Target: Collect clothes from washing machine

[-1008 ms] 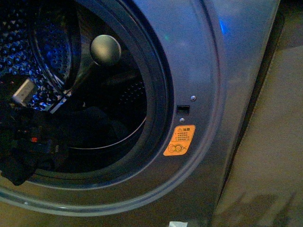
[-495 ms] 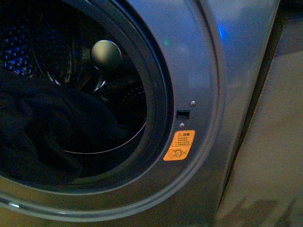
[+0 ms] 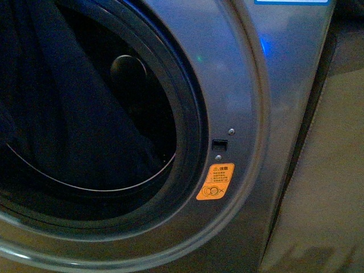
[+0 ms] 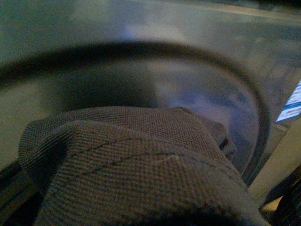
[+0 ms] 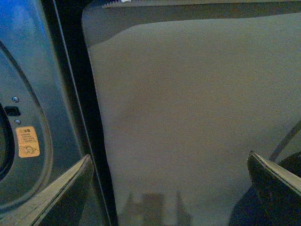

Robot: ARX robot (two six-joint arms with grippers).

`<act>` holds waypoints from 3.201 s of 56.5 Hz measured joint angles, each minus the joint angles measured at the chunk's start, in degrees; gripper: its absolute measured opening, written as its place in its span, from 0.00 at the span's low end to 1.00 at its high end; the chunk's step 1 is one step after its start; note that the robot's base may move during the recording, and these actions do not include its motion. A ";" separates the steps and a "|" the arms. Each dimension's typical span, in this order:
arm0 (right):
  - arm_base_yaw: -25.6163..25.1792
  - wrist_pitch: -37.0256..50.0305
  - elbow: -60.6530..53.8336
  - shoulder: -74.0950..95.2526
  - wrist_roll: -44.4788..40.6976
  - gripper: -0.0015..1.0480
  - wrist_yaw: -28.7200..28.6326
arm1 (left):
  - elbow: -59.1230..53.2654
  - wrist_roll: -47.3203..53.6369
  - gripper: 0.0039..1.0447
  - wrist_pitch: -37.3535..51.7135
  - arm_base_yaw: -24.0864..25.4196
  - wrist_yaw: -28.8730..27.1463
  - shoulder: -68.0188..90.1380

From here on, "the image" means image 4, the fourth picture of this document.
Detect dark blue knit garment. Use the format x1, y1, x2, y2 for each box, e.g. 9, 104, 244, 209
19, 107, 267, 226

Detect grey front-load washing machine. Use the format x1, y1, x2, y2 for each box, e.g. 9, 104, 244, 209
0, 0, 301, 226

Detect blue white energy label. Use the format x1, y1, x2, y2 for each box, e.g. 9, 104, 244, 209
276, 81, 301, 123

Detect grey rubber door gasket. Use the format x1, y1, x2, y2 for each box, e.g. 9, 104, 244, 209
0, 40, 270, 185

